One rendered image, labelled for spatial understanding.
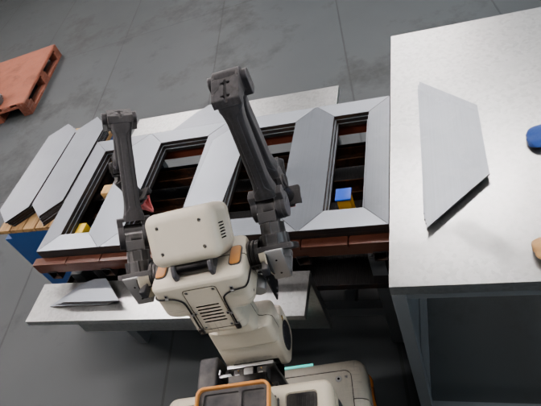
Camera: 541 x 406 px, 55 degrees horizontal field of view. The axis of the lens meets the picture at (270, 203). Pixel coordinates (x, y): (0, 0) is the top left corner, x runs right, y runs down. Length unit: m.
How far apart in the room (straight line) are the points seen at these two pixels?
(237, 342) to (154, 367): 1.25
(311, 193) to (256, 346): 0.63
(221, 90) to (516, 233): 0.88
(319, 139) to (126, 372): 1.64
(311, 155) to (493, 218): 0.88
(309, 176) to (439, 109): 0.56
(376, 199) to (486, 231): 0.51
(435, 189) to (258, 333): 0.72
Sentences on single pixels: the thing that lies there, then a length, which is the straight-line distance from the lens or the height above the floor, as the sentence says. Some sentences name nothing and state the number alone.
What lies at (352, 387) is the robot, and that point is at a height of 0.28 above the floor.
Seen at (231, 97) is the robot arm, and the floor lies 1.61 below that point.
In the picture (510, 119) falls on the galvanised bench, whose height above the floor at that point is 1.05.
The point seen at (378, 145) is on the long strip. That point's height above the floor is 0.87.
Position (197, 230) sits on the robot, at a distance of 1.39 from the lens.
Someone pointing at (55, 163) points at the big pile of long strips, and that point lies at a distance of 3.08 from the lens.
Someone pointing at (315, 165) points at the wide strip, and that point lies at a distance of 2.15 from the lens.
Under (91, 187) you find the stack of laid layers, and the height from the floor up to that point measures 0.85.
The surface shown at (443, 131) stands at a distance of 1.85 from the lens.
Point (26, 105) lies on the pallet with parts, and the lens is 5.91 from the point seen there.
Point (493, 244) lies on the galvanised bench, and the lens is 1.55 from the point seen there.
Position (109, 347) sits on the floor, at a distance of 3.20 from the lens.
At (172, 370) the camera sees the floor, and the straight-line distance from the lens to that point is 2.90.
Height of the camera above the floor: 2.28
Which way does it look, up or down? 43 degrees down
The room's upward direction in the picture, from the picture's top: 25 degrees counter-clockwise
